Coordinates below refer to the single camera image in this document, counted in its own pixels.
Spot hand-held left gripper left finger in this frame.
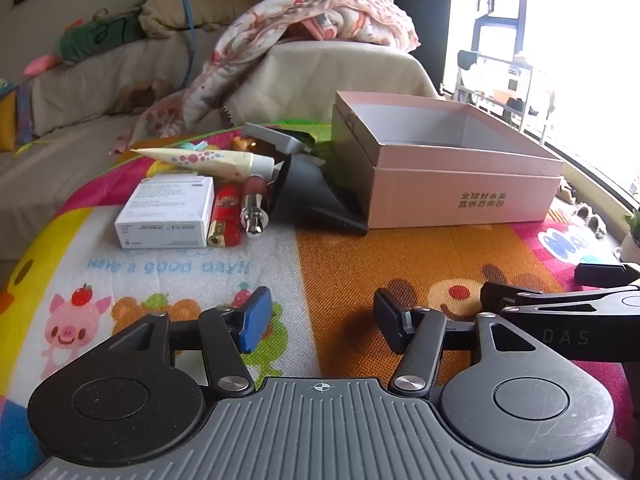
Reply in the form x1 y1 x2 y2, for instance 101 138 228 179
107 286 273 397

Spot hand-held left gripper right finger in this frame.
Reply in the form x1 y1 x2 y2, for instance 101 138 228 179
374 288 543 397

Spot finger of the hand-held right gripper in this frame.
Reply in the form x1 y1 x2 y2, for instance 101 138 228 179
574 262 640 286
480 282 640 362

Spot red lighter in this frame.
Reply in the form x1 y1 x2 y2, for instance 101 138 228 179
207 182 241 248

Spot red-brown cosmetic bottle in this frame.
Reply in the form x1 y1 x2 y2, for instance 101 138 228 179
240 174 273 237

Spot pink cardboard box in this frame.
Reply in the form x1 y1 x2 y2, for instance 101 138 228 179
331 91 565 230

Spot small white product box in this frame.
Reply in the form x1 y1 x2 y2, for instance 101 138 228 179
114 172 216 250

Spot black hair dryer nozzle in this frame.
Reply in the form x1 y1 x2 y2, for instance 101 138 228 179
270 152 370 234

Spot cream polka-dot tube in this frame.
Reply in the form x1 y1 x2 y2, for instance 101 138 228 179
129 147 276 181

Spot grey plastic tool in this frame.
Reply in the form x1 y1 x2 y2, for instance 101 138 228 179
240 122 313 155

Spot potted flowering plant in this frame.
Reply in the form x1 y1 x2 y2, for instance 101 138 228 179
620 210 640 263

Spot grey slippers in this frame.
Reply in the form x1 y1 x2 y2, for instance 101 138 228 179
572 202 608 238

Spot colourful cartoon play mat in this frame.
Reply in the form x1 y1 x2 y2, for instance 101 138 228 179
0 127 633 480

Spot metal shelf rack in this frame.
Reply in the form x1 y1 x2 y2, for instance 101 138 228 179
452 50 556 136

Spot beige covered sofa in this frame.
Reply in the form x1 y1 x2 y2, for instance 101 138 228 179
0 0 441 261

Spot pink patterned blanket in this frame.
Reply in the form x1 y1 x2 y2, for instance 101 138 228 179
107 0 421 153

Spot blue striped cloth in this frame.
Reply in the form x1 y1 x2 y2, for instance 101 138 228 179
17 82 34 146

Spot yellow cushion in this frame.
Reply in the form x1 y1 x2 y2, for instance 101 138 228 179
0 92 18 153

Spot beige pillow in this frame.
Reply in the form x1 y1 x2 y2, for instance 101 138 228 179
140 0 261 38

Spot green plush toy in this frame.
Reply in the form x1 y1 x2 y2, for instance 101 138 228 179
57 7 151 66

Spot pink plush toy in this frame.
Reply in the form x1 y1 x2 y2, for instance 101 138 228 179
22 54 63 77

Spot blue cord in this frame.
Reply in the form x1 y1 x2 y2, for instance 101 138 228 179
172 0 198 91

